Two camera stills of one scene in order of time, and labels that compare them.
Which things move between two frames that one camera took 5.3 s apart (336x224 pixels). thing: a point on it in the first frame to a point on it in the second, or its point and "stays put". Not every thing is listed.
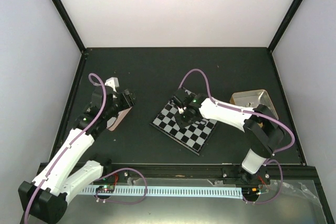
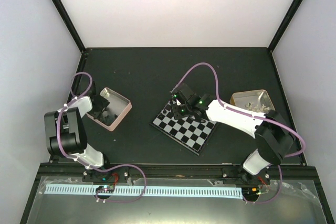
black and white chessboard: x=192 y=138 stays put
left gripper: x=128 y=102 to x=105 y=103
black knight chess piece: x=160 y=116 stays put
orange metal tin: x=252 y=98 stays put
